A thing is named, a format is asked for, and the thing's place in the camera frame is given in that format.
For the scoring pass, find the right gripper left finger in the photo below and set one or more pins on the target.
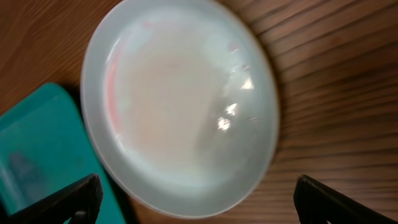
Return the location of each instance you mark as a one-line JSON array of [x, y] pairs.
[[79, 202]]

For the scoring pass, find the light blue plate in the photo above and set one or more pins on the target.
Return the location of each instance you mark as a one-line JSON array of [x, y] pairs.
[[181, 105]]

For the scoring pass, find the blue plastic tray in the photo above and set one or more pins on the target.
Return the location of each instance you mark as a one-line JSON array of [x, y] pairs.
[[44, 148]]

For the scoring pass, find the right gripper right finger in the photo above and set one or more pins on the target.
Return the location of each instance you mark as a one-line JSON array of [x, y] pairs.
[[316, 203]]

